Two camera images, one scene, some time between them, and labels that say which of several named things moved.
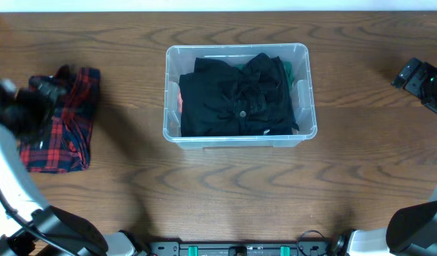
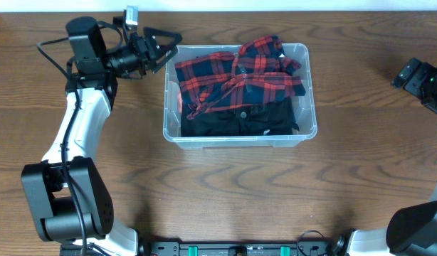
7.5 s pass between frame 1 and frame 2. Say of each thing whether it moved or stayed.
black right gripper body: stayed
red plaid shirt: moved
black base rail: stayed
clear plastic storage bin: stayed
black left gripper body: moved
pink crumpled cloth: stayed
